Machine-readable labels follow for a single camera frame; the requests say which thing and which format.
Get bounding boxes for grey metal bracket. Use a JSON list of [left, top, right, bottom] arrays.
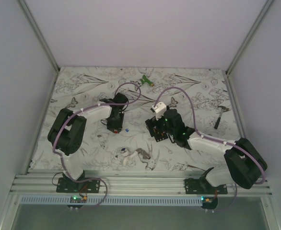
[[136, 148, 151, 162]]

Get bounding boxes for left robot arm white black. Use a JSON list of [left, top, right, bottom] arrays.
[[47, 93, 129, 193]]

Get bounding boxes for perforated grey cable duct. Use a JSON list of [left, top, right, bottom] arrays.
[[20, 195, 202, 207]]

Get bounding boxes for right small circuit board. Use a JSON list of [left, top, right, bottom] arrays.
[[201, 196, 218, 205]]

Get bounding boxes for clear plastic fuse box cover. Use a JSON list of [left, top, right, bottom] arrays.
[[125, 111, 134, 121]]

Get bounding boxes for black fuse box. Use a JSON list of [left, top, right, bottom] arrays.
[[145, 116, 168, 142]]

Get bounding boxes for white pipe fitting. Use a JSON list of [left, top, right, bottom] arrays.
[[119, 147, 138, 166]]

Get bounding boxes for left small circuit board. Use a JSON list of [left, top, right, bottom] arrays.
[[70, 195, 87, 204]]

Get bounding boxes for small grey hammer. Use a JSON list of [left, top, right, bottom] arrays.
[[214, 105, 229, 129]]

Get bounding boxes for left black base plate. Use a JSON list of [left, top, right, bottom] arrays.
[[56, 174, 100, 194]]

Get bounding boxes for right aluminium corner post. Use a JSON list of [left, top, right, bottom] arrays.
[[225, 0, 275, 75]]

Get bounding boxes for floral printed table mat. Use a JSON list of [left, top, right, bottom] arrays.
[[30, 67, 240, 172]]

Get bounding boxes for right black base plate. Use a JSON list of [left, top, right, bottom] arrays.
[[184, 178, 228, 195]]

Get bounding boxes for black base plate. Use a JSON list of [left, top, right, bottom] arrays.
[[184, 178, 228, 195], [56, 174, 100, 194]]

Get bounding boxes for left aluminium corner post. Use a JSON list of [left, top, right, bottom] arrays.
[[17, 0, 60, 72]]

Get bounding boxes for aluminium rail frame front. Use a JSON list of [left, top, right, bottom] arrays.
[[10, 169, 273, 196]]

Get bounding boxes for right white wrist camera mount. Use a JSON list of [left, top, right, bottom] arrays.
[[151, 102, 167, 120]]

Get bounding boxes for small circuit board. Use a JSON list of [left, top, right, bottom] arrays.
[[201, 196, 218, 205], [70, 195, 87, 204]]

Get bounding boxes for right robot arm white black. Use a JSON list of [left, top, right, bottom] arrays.
[[164, 109, 268, 194]]

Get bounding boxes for green spray nozzle toy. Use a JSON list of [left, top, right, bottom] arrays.
[[136, 75, 154, 87]]

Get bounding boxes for aluminium corner post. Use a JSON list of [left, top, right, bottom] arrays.
[[17, 0, 60, 72], [225, 0, 275, 75]]

